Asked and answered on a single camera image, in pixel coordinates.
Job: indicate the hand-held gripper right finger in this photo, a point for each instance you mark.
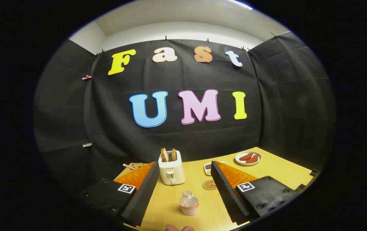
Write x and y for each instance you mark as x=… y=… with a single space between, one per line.
x=228 y=195

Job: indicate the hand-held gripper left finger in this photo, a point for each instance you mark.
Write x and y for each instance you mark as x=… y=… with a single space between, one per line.
x=143 y=199

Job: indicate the round brown coaster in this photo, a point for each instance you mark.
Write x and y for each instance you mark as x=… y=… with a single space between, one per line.
x=209 y=185

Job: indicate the clear juice bottle pink label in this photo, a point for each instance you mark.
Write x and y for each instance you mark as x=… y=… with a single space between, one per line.
x=189 y=205

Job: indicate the white divided spice dish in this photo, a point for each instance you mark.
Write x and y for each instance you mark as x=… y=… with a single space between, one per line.
x=207 y=168

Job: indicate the thin pink striped stick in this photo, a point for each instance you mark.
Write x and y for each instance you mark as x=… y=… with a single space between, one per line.
x=129 y=166

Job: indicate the white toaster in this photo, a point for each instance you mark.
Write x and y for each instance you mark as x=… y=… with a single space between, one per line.
x=171 y=173

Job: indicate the white round plate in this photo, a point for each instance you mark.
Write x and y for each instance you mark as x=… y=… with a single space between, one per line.
x=248 y=163

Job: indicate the red sausage piece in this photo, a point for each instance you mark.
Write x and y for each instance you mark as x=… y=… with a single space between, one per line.
x=252 y=159
x=245 y=157

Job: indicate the toasted bread slice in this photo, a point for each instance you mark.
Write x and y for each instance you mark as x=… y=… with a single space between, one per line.
x=164 y=155
x=173 y=154

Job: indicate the wooden table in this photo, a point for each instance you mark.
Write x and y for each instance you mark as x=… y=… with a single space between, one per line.
x=276 y=170

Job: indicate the black backdrop cloth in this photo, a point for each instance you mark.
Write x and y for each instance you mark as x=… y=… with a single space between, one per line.
x=112 y=134

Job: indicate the pink clip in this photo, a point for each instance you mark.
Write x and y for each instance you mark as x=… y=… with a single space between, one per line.
x=86 y=77

